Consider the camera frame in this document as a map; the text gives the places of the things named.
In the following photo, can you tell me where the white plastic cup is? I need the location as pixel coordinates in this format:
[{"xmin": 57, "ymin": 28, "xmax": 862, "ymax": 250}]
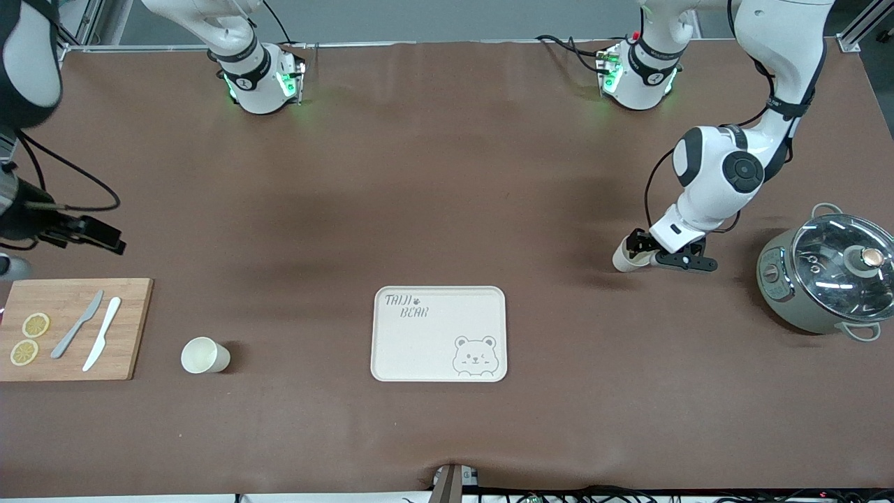
[
  {"xmin": 180, "ymin": 337, "xmax": 231, "ymax": 375},
  {"xmin": 613, "ymin": 238, "xmax": 657, "ymax": 272}
]

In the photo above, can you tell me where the cream bear print tray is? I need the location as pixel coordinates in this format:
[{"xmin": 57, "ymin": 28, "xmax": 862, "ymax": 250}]
[{"xmin": 370, "ymin": 286, "xmax": 508, "ymax": 383}]

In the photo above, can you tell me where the grey plastic knife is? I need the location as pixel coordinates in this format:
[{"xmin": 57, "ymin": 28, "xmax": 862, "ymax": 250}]
[{"xmin": 50, "ymin": 290, "xmax": 104, "ymax": 360}]

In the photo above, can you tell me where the white plastic knife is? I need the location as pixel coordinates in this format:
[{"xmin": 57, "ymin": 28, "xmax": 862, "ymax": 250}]
[{"xmin": 82, "ymin": 297, "xmax": 122, "ymax": 372}]

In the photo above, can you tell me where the bamboo cutting board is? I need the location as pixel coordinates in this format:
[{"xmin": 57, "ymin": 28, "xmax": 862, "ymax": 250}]
[{"xmin": 0, "ymin": 278, "xmax": 154, "ymax": 382}]

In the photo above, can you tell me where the green electric cooking pot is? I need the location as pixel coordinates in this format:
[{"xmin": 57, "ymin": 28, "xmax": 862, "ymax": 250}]
[{"xmin": 756, "ymin": 203, "xmax": 894, "ymax": 343}]

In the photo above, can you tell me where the glass pot lid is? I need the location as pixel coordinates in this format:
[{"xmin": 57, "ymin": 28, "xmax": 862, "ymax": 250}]
[{"xmin": 791, "ymin": 213, "xmax": 894, "ymax": 322}]

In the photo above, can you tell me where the brown table cover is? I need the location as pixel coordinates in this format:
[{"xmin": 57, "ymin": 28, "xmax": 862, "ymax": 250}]
[{"xmin": 0, "ymin": 38, "xmax": 894, "ymax": 498}]

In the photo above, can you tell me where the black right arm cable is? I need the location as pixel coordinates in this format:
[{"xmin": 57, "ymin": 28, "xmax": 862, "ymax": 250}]
[{"xmin": 14, "ymin": 129, "xmax": 121, "ymax": 212}]

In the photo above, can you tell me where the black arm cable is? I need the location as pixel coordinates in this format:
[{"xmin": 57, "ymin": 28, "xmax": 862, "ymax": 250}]
[
  {"xmin": 14, "ymin": 129, "xmax": 121, "ymax": 212},
  {"xmin": 644, "ymin": 0, "xmax": 818, "ymax": 235}
]

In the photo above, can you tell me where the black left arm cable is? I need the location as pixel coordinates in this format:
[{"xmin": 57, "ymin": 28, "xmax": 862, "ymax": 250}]
[{"xmin": 644, "ymin": 0, "xmax": 818, "ymax": 235}]

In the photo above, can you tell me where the aluminium frame post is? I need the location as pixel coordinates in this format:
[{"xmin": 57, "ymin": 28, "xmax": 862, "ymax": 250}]
[
  {"xmin": 835, "ymin": 0, "xmax": 894, "ymax": 54},
  {"xmin": 56, "ymin": 0, "xmax": 105, "ymax": 62}
]

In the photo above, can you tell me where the black base power cable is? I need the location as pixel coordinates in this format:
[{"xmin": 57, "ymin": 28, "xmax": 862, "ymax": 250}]
[
  {"xmin": 536, "ymin": 34, "xmax": 608, "ymax": 74},
  {"xmin": 260, "ymin": 0, "xmax": 294, "ymax": 46}
]

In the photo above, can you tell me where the grey metal bracket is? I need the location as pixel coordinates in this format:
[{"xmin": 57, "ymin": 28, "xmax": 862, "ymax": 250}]
[{"xmin": 430, "ymin": 462, "xmax": 480, "ymax": 503}]

